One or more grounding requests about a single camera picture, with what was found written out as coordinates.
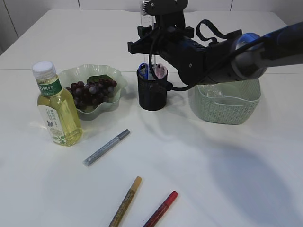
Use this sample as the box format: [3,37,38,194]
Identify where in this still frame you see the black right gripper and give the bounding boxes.
[127,26,208,71]

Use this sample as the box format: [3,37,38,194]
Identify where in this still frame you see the clear plastic ruler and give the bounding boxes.
[141,13,154,80]

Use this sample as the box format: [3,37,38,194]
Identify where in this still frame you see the pink purple scissors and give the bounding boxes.
[155,63,168,79]

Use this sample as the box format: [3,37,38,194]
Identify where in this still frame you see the blue scissors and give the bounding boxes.
[138,63,149,80]

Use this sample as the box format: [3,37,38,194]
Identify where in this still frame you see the purple artificial grape bunch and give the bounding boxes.
[65,74,117,112]

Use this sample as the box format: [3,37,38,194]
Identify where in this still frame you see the yellow tea plastic bottle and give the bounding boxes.
[32,61,83,147]

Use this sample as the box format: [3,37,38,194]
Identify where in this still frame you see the black mesh pen holder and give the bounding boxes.
[136,70,167,111]

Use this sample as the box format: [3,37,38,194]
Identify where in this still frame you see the green plastic woven basket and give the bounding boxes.
[190,79,261,125]

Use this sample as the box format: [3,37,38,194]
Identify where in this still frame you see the green wavy plastic plate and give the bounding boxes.
[59,64,127,121]

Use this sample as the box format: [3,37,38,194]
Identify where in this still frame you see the silver marker pen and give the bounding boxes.
[82,129,130,167]

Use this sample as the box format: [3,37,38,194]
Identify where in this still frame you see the gold marker pen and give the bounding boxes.
[109,176,142,227]

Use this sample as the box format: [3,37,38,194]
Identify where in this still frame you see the red marker pen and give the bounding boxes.
[143,191,178,227]

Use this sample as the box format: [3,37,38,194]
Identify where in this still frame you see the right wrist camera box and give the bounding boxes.
[140,0,188,29]

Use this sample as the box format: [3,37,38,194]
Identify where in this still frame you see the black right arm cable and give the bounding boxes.
[148,19,268,92]

